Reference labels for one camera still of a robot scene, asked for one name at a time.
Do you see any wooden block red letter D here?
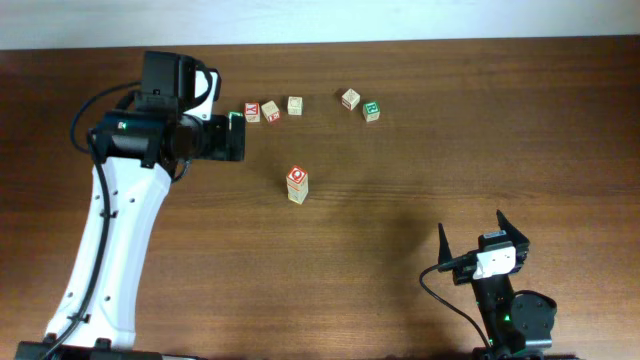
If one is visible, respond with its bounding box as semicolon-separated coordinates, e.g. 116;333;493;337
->
286;165;308;192

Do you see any red letter E block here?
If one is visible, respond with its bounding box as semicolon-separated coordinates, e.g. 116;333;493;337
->
261;100;281;123

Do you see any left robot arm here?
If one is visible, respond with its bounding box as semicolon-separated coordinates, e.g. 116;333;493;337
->
15;51;246;360

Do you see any wooden block letter H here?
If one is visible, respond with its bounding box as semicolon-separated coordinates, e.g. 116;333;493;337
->
287;186;308;204

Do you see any red letter Y block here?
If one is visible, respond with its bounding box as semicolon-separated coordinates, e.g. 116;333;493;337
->
244;102;261;123

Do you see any wooden block red side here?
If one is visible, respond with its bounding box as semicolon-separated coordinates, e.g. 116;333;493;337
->
341;88;361;111

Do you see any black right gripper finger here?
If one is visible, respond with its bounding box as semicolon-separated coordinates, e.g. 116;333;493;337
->
496;210;530;245
437;223;453;272

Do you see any plain wooden block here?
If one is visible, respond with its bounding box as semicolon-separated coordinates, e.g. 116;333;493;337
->
287;96;304;116

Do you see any green letter B block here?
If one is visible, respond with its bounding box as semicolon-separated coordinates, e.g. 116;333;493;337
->
228;111;245;130

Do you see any green letter R block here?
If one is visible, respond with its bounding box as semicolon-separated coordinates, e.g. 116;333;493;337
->
362;101;381;122

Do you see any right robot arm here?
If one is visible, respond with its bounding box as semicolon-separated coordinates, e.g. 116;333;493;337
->
438;211;557;359

